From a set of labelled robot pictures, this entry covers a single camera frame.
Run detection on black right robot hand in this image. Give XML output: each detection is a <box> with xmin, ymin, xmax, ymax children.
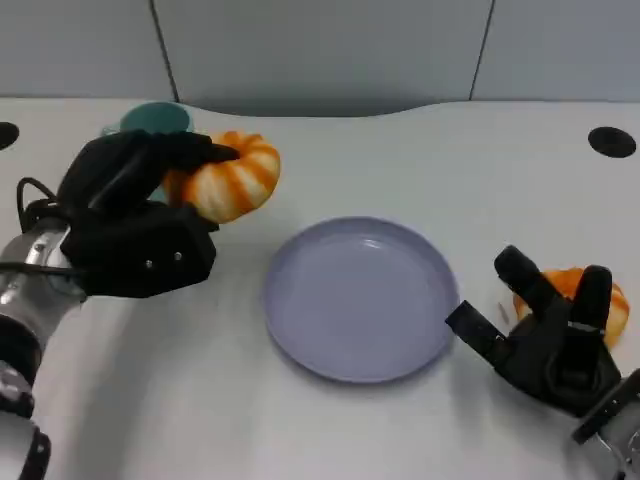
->
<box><xmin>444</xmin><ymin>244</ymin><xmax>623</xmax><ymax>419</ymax></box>

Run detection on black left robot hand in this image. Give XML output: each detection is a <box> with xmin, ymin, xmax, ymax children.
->
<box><xmin>58</xmin><ymin>129</ymin><xmax>240</xmax><ymax>300</ymax></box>

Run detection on pale green mug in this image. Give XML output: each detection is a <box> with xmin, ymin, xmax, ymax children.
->
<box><xmin>102</xmin><ymin>101</ymin><xmax>196</xmax><ymax>204</ymax></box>

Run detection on lilac plate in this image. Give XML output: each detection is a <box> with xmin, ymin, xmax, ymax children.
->
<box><xmin>263</xmin><ymin>215</ymin><xmax>461</xmax><ymax>385</ymax></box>

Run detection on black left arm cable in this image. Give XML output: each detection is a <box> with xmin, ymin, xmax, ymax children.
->
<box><xmin>16</xmin><ymin>177</ymin><xmax>69</xmax><ymax>236</ymax></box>

